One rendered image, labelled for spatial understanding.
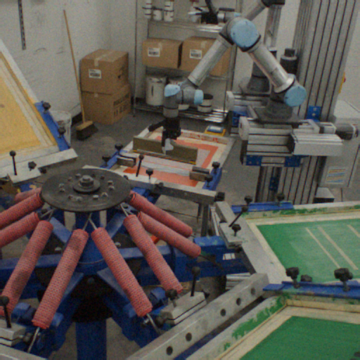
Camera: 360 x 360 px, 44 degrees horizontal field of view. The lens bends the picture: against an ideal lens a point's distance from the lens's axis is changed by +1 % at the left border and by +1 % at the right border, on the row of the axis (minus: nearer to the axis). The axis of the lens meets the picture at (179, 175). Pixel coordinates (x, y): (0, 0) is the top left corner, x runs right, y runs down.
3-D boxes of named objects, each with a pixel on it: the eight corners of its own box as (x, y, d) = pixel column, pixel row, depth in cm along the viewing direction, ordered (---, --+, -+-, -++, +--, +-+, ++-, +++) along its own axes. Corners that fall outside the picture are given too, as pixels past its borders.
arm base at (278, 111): (287, 110, 254) (290, 93, 250) (294, 119, 241) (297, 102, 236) (261, 109, 253) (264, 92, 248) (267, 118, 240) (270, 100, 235)
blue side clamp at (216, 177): (211, 176, 244) (213, 165, 240) (221, 178, 243) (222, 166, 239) (198, 202, 218) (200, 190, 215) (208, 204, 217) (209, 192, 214)
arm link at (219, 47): (230, 8, 222) (173, 86, 236) (236, 11, 212) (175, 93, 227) (247, 22, 226) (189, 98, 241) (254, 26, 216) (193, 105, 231)
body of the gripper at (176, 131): (176, 141, 225) (177, 119, 220) (160, 138, 227) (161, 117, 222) (180, 136, 232) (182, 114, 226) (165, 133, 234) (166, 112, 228)
